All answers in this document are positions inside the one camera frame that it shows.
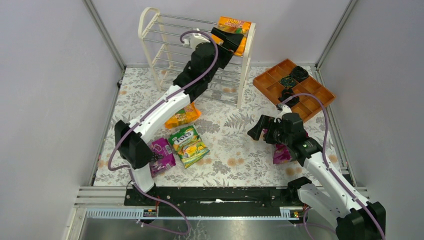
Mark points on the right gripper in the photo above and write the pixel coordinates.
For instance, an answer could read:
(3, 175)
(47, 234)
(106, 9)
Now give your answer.
(268, 129)

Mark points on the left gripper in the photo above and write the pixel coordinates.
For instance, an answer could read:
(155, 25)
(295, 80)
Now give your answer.
(224, 43)

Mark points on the orange mango candy bag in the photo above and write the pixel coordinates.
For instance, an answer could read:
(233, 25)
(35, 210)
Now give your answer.
(184, 116)
(235, 26)

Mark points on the green Fox's candy bag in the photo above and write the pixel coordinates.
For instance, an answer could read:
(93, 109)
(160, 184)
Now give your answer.
(188, 145)

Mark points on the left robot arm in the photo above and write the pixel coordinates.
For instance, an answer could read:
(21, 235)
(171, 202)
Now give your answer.
(211, 51)

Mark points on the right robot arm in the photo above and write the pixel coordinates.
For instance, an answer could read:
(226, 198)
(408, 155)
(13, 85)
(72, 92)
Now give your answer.
(351, 214)

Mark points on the purple grape candy bag right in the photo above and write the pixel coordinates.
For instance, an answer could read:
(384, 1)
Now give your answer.
(281, 154)

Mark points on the purple grape candy bag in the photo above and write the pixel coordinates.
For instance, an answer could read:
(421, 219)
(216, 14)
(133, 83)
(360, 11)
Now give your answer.
(163, 158)
(281, 154)

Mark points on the white metal shelf rack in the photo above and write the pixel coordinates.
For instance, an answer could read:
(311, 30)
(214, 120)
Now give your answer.
(159, 35)

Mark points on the purple grape candy bag left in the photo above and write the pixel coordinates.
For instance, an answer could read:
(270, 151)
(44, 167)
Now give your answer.
(163, 158)

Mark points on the black round object bottom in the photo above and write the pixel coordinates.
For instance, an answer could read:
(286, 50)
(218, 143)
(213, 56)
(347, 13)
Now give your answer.
(286, 94)

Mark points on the black round object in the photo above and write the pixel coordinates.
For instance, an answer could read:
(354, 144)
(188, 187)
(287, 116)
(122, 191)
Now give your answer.
(286, 94)
(299, 74)
(288, 82)

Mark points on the black round object middle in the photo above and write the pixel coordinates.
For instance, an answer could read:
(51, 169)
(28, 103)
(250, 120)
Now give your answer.
(288, 82)

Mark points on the black round object top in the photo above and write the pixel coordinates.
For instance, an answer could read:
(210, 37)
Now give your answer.
(299, 74)

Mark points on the white floral tablecloth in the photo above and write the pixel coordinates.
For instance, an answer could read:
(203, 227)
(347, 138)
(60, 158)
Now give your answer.
(234, 159)

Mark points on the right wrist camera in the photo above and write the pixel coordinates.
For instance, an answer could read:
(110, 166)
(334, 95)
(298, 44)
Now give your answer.
(284, 113)

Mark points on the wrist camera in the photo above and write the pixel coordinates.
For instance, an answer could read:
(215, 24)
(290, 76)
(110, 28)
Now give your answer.
(196, 38)
(284, 113)

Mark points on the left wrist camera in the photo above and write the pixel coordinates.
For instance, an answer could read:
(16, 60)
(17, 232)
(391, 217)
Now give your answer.
(196, 38)

